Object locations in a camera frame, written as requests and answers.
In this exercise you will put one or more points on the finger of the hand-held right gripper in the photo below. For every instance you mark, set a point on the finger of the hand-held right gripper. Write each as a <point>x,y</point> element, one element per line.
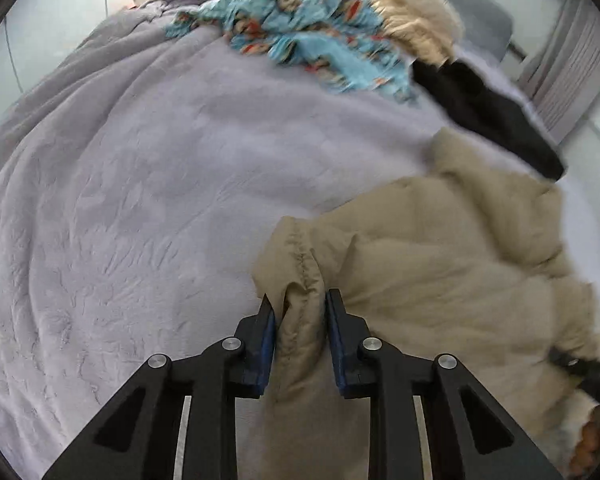
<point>580,370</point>

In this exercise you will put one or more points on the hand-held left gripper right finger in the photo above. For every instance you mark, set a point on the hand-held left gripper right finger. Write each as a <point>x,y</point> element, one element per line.
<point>337,350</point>

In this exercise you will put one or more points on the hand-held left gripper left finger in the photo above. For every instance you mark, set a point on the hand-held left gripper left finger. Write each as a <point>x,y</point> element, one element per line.
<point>267,355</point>

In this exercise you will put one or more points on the beige padded jacket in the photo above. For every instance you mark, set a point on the beige padded jacket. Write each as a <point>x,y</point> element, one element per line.
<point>430,280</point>

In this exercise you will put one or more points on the light grey fleece blanket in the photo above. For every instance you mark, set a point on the light grey fleece blanket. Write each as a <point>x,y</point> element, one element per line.
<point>130,185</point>

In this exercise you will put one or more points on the black garment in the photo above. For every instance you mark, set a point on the black garment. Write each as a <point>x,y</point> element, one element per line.
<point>480,105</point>

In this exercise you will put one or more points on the pleated white curtain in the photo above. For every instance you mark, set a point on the pleated white curtain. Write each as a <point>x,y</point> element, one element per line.
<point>570,65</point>

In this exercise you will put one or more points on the blue printed cloth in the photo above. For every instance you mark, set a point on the blue printed cloth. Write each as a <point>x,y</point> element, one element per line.
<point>305,35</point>

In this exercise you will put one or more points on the cream fleece garment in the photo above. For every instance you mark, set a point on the cream fleece garment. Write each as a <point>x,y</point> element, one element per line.
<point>415,15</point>

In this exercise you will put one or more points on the grey pillow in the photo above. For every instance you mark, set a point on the grey pillow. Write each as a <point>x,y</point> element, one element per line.
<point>480,15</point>

